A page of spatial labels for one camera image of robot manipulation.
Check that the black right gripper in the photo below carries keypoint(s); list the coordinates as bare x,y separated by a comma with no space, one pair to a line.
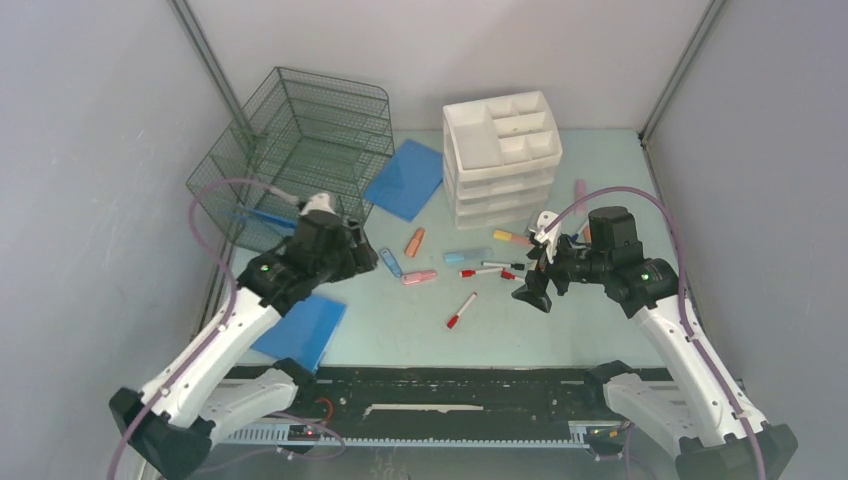
533,289

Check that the red cap marker lower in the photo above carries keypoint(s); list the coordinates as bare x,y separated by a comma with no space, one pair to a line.
451,323

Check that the green wire mesh rack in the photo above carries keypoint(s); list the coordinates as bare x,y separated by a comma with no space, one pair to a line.
304,133

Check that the blue folder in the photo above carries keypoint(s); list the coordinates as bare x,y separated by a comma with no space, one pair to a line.
304,333
263,217
407,181

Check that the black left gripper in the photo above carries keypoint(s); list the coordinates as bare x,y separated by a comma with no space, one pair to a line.
358,259

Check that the red cap marker upper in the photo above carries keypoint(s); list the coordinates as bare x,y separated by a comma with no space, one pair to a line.
467,273

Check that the yellow pink highlighter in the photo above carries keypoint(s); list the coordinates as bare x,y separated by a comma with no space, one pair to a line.
510,237

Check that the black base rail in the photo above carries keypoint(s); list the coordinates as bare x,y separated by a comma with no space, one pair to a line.
482,408

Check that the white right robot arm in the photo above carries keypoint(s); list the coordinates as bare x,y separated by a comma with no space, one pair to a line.
717,432

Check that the white plastic drawer organizer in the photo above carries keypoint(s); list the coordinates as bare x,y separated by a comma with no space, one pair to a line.
500,158

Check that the blue transparent correction tape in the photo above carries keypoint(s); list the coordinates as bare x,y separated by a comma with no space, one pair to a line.
391,262

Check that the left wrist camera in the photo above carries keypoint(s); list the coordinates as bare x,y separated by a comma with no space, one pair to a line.
322,201

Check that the pink correction tape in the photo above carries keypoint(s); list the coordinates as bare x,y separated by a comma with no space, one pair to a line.
417,277

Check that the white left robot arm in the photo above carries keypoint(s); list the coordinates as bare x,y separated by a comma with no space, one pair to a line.
174,421

